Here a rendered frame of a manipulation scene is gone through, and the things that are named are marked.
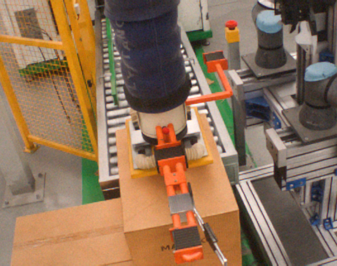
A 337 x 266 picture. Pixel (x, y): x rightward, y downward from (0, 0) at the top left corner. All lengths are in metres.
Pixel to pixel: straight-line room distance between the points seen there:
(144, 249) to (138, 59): 0.67
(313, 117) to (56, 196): 2.03
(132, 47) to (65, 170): 2.12
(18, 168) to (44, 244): 1.09
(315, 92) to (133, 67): 0.66
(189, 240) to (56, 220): 1.21
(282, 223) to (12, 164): 1.78
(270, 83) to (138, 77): 0.88
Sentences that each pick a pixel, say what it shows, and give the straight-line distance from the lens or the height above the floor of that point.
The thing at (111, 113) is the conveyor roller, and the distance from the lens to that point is 2.91.
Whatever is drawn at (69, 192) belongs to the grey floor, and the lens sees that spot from 3.27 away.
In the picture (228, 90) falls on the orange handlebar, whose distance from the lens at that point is 1.73.
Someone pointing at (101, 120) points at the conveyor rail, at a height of 0.59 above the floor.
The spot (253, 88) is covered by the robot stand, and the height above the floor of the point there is 0.95.
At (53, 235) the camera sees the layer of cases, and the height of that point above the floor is 0.54.
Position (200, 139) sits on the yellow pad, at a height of 1.08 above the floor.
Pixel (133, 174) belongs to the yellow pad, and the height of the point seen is 1.07.
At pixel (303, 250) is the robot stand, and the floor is 0.21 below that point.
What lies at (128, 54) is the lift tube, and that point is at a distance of 1.46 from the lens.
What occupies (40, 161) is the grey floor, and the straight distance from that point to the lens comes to 3.64.
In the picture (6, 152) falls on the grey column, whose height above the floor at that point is 0.39.
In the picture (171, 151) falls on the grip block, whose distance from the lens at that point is 1.48.
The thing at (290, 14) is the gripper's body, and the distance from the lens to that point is 1.24.
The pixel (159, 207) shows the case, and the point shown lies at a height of 0.94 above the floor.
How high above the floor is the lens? 2.13
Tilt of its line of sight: 37 degrees down
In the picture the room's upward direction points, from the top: 10 degrees counter-clockwise
